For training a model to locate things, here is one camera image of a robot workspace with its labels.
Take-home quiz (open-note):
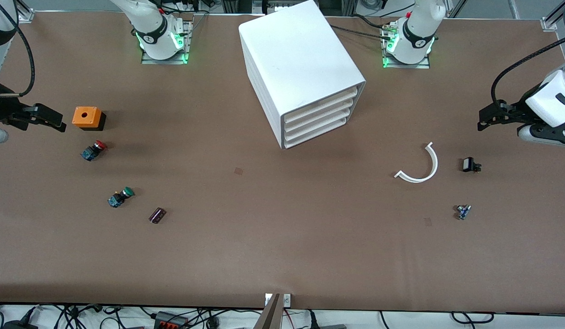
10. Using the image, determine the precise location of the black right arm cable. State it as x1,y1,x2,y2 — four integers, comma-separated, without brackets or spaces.
0,0,36,98

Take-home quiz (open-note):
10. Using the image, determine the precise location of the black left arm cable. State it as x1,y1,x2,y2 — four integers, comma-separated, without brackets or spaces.
491,34,565,106

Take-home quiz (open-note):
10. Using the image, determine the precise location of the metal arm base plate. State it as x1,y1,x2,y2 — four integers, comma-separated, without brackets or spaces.
141,18,193,65
382,23,431,69

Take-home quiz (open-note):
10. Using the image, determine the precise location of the white drawer cabinet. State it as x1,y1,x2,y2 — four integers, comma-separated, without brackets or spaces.
238,0,367,150

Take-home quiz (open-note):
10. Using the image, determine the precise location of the black power adapter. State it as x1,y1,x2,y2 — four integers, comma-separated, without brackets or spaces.
1,319,39,329

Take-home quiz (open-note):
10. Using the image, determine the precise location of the white plastic drawer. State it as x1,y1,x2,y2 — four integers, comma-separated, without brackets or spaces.
284,97,356,133
285,109,352,141
285,118,348,149
284,87,359,124

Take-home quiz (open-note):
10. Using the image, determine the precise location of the orange button box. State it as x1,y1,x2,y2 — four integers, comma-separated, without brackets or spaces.
72,106,107,132

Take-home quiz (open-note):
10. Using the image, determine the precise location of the small white metal bracket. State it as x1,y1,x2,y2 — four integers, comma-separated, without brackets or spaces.
264,293,292,308

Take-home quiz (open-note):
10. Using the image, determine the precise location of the red push button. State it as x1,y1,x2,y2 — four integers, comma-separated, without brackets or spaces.
80,140,108,162

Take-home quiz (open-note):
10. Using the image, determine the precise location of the green push button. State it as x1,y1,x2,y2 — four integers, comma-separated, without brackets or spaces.
107,186,135,208

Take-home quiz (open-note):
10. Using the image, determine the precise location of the brown camera mount post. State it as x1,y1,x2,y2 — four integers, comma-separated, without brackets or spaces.
252,293,283,329

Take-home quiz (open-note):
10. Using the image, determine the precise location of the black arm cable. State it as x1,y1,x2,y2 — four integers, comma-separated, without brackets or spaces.
491,34,565,106
0,0,36,98

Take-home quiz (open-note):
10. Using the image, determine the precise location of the black orange power strip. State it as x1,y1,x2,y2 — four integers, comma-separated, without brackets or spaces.
154,311,190,329

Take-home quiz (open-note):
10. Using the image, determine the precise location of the white curved plastic piece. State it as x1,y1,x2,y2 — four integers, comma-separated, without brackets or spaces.
394,142,439,183

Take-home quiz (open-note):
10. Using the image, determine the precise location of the black cable loop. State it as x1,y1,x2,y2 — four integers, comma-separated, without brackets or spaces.
450,312,496,325

